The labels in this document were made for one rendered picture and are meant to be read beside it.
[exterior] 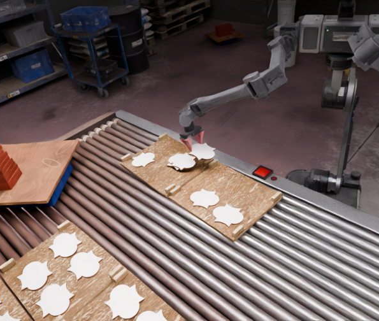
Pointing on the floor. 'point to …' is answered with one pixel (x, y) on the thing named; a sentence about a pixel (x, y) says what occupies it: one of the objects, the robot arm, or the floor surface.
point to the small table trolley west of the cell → (82, 80)
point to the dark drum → (131, 46)
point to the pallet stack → (173, 14)
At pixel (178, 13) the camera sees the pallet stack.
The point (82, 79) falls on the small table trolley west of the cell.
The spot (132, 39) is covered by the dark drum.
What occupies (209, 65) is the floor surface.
